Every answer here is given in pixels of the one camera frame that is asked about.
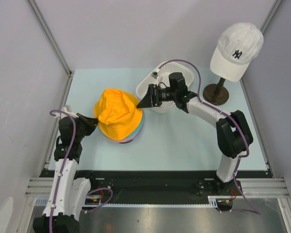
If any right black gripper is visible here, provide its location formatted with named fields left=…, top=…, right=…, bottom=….
left=137, top=84, right=177, bottom=109

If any orange hat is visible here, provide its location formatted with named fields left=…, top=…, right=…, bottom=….
left=93, top=88, right=143, bottom=140

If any white cable duct right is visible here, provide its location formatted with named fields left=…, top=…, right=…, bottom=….
left=208, top=196, right=233, bottom=207

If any teal hat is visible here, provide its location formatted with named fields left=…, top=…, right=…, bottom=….
left=122, top=115, right=145, bottom=141

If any purple bucket hat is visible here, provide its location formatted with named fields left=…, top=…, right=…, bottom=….
left=106, top=132, right=140, bottom=143

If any white plastic basket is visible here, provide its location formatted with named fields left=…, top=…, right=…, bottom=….
left=136, top=61, right=194, bottom=113

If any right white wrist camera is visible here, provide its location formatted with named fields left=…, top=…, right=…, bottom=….
left=150, top=71, right=161, bottom=81

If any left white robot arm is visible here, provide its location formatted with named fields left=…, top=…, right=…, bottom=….
left=33, top=107, right=98, bottom=233

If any white cable duct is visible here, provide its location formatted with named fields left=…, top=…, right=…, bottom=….
left=208, top=196, right=233, bottom=207
left=33, top=196, right=105, bottom=207

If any white cable duct left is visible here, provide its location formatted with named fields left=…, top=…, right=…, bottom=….
left=33, top=196, right=105, bottom=207

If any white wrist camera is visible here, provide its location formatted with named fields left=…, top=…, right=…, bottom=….
left=150, top=71, right=161, bottom=81
left=61, top=105, right=78, bottom=118

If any white hat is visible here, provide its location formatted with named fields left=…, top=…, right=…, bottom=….
left=210, top=22, right=264, bottom=82

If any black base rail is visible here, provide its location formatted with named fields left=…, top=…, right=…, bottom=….
left=38, top=169, right=243, bottom=207

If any aluminium frame rail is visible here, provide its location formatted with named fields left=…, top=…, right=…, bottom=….
left=25, top=178, right=53, bottom=197
left=238, top=178, right=290, bottom=198

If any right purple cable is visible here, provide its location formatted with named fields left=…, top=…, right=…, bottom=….
left=156, top=58, right=249, bottom=157

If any aluminium frame rail left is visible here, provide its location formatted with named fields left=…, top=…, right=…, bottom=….
left=25, top=178, right=53, bottom=197

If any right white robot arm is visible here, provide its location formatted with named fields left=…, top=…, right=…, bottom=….
left=137, top=72, right=253, bottom=195

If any aluminium frame rail right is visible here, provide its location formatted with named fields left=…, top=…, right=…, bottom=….
left=238, top=178, right=290, bottom=198

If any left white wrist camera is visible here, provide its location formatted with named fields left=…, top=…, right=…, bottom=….
left=61, top=105, right=78, bottom=118

